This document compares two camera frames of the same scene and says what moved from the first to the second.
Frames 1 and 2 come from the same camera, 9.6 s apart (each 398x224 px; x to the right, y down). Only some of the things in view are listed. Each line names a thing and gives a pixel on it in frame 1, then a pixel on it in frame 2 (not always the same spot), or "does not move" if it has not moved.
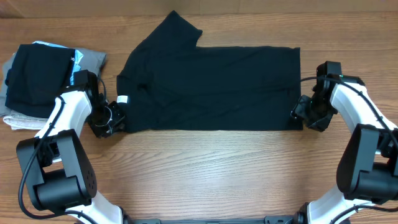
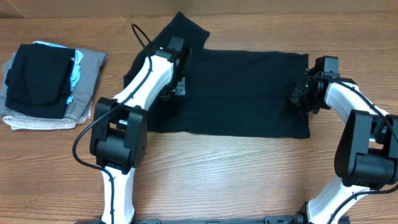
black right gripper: (299, 111) to (293, 98)
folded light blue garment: (78, 55) does not move
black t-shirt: (170, 84) does not move
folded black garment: (37, 74) does not move
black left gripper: (100, 131) to (181, 89)
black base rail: (300, 218) does not move
